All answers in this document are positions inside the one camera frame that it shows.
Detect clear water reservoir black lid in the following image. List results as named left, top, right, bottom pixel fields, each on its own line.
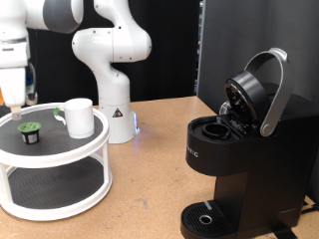
left=218, top=83, right=280, bottom=117

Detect black machine power cable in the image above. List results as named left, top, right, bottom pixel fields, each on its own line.
left=300, top=198, right=319, bottom=215

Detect dark grey partition panel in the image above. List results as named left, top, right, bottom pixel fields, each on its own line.
left=197, top=0, right=319, bottom=111

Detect black Keurig coffee machine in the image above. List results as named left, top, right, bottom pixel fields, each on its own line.
left=179, top=47, right=319, bottom=239

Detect white two-tier turntable shelf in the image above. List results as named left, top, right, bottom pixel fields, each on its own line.
left=0, top=102, right=114, bottom=222

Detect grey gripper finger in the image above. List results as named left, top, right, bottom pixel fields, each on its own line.
left=11, top=106, right=23, bottom=121

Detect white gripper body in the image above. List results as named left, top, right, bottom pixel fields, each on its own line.
left=0, top=66, right=27, bottom=108

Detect black curtain backdrop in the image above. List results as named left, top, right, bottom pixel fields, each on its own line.
left=26, top=0, right=200, bottom=106

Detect green-lidded coffee pod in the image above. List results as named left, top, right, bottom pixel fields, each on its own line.
left=17, top=121, right=43, bottom=145

